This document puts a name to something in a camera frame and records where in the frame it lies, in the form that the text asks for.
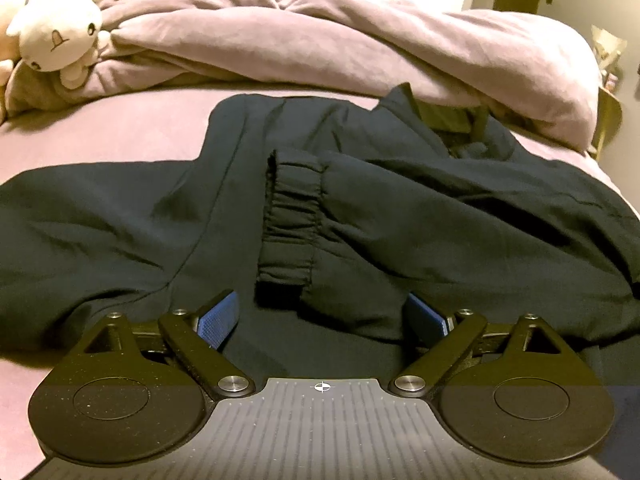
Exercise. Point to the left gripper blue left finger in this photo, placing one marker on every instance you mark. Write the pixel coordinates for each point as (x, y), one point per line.
(217, 319)

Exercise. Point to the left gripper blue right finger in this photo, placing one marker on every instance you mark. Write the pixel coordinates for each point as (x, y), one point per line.
(424, 321)

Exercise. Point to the dark navy zip jacket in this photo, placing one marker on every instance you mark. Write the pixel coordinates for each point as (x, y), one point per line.
(324, 216)

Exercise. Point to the pink bed sheet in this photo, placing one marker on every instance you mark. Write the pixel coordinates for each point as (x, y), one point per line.
(152, 400)

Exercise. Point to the pink crumpled duvet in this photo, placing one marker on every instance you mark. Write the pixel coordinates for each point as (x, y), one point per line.
(517, 64)

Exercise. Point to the yellow side table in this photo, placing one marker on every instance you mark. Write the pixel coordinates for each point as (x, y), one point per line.
(610, 115)

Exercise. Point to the paper bouquet on table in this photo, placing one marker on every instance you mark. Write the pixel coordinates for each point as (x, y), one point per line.
(607, 49)

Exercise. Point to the white plush toy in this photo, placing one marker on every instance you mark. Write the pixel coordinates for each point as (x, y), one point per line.
(63, 36)

